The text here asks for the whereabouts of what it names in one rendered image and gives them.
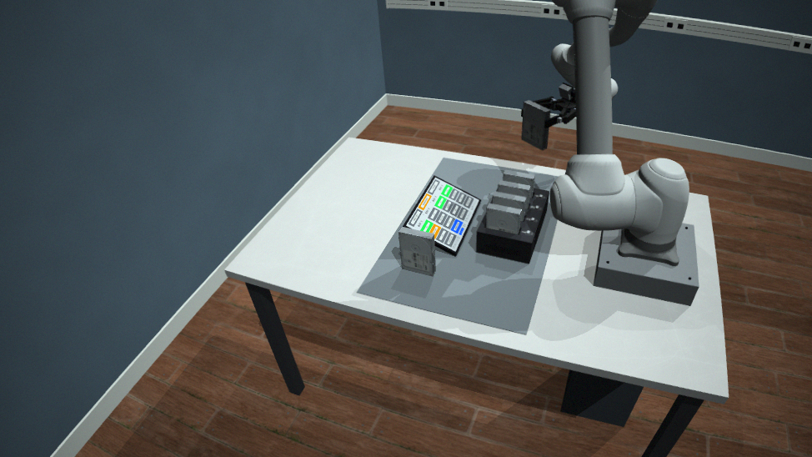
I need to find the grey flat mat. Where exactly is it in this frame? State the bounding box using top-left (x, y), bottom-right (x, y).
top-left (357, 158), bottom-right (558, 335)

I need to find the black status display screen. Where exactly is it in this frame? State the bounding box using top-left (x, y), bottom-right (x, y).
top-left (403, 176), bottom-right (481, 257)

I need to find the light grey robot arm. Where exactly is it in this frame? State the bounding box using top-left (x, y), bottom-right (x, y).
top-left (549, 0), bottom-right (689, 266)

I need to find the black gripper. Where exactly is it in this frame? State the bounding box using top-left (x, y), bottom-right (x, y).
top-left (532, 97), bottom-right (576, 128)

